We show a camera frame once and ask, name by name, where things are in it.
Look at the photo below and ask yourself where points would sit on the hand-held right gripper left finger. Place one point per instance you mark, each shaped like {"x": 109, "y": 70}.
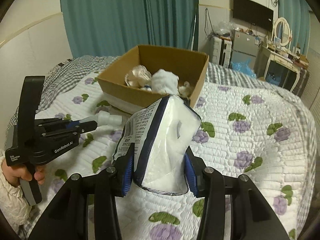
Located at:
{"x": 128, "y": 177}

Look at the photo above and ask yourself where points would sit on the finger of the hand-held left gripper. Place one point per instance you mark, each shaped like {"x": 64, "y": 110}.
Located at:
{"x": 60, "y": 123}
{"x": 85, "y": 127}

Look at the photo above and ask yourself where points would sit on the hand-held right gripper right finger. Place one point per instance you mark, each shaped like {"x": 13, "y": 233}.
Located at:
{"x": 191, "y": 177}

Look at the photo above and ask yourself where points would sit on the light blue tissue pack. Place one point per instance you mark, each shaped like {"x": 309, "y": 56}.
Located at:
{"x": 110, "y": 119}

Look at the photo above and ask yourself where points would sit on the cotton pad pack dark edge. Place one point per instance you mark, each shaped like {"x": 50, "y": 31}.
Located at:
{"x": 162, "y": 142}

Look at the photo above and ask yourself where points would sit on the brown cardboard box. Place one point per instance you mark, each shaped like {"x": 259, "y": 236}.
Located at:
{"x": 115, "y": 88}

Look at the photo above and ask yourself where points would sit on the cream sock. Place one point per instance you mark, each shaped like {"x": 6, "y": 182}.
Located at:
{"x": 137, "y": 76}

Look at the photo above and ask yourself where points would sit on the person's left forearm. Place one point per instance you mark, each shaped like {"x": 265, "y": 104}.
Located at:
{"x": 10, "y": 202}

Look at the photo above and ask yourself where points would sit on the person's left hand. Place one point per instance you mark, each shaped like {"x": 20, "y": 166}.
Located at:
{"x": 12, "y": 173}

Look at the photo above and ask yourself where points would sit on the white floral quilt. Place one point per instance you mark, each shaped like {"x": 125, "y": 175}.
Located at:
{"x": 232, "y": 76}
{"x": 225, "y": 142}

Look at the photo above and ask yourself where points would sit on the teal curtain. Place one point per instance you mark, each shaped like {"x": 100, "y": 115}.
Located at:
{"x": 172, "y": 12}
{"x": 105, "y": 17}
{"x": 295, "y": 7}

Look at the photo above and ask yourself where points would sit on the blue plastic bag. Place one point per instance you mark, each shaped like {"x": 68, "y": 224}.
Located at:
{"x": 243, "y": 67}

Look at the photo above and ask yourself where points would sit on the white suitcase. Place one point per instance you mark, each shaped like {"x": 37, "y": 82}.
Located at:
{"x": 221, "y": 51}

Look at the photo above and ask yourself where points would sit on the small silver fridge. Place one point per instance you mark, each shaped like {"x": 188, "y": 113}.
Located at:
{"x": 246, "y": 45}

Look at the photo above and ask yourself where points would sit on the white dressing table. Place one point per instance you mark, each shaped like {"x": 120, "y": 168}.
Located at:
{"x": 272, "y": 56}

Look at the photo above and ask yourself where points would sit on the white pole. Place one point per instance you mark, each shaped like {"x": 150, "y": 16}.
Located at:
{"x": 193, "y": 30}

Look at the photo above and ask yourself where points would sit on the dark suitcase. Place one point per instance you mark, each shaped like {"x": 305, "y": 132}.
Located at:
{"x": 301, "y": 80}

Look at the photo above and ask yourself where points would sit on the clear plastic bag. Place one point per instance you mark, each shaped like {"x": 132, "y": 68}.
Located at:
{"x": 225, "y": 28}

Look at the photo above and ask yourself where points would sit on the white oval mirror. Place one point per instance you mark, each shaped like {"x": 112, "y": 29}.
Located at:
{"x": 282, "y": 31}

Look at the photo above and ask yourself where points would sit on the black wall television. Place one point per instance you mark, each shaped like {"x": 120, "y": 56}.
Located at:
{"x": 252, "y": 12}

